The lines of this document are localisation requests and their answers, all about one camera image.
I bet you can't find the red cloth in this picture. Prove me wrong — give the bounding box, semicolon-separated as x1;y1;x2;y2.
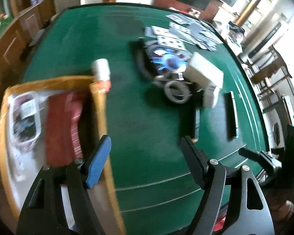
211;211;228;233

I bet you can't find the scattered playing cards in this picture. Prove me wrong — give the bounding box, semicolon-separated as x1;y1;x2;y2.
144;13;223;52

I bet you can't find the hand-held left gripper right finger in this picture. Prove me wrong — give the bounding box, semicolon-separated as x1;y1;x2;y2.
180;136;275;235

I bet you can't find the brown cardboard box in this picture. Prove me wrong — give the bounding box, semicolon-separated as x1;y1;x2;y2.
0;75;126;235

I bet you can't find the dark wooden chair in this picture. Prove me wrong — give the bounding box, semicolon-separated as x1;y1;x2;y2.
245;45;294;113

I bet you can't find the clear plastic container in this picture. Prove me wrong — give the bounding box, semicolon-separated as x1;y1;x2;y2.
8;91;42;147

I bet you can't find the wooden cabinet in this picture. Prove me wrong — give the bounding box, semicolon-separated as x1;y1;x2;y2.
0;0;57;137

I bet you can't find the white text carton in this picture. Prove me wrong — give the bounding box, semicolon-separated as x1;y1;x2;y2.
187;52;224;90

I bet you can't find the black marker light cap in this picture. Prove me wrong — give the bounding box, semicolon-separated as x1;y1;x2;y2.
192;88;201;142

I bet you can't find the black white bag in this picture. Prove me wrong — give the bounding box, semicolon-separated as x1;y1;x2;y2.
227;21;245;44

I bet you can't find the white glue bottle orange cap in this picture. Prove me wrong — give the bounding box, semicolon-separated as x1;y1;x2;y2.
91;58;112;93

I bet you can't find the person's right forearm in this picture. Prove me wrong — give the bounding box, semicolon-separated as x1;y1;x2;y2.
267;188;294;222

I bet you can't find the tape roll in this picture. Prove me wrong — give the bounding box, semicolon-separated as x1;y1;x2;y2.
165;80;192;104

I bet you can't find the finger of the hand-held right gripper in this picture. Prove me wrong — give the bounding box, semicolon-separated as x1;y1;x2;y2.
238;147;281;175

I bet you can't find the black marker red cap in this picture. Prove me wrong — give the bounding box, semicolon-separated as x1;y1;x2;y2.
224;91;239;141

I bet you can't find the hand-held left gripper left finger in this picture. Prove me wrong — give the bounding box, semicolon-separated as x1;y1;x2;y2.
16;135;112;235

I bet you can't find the red snack packet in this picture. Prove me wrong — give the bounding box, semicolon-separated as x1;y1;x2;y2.
45;92;85;167

